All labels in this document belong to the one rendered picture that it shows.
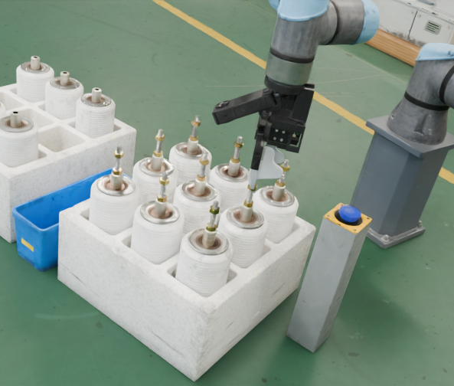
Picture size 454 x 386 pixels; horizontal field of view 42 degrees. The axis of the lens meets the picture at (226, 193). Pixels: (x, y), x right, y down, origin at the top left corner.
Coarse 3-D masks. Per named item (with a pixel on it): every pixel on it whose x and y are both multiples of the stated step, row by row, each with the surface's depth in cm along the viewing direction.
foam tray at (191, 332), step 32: (64, 224) 118; (64, 256) 122; (96, 256) 115; (128, 256) 110; (288, 256) 122; (96, 288) 119; (128, 288) 113; (160, 288) 107; (224, 288) 107; (256, 288) 115; (288, 288) 133; (128, 320) 117; (160, 320) 110; (192, 320) 104; (224, 320) 109; (256, 320) 125; (160, 352) 114; (192, 352) 108; (224, 352) 117
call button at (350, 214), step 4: (340, 208) 109; (344, 208) 109; (348, 208) 109; (352, 208) 109; (356, 208) 110; (340, 212) 108; (344, 212) 108; (348, 212) 108; (352, 212) 108; (356, 212) 109; (360, 212) 109; (344, 216) 108; (348, 216) 107; (352, 216) 107; (356, 216) 108; (360, 216) 108; (348, 220) 108; (352, 220) 108; (356, 220) 108
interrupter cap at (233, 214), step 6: (228, 210) 115; (234, 210) 116; (240, 210) 117; (228, 216) 114; (234, 216) 114; (252, 216) 116; (258, 216) 116; (234, 222) 113; (240, 222) 113; (246, 222) 114; (252, 222) 114; (258, 222) 114; (246, 228) 112; (252, 228) 112
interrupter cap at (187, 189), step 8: (184, 184) 121; (192, 184) 121; (208, 184) 122; (184, 192) 118; (192, 192) 119; (208, 192) 120; (216, 192) 120; (192, 200) 117; (200, 200) 117; (208, 200) 117
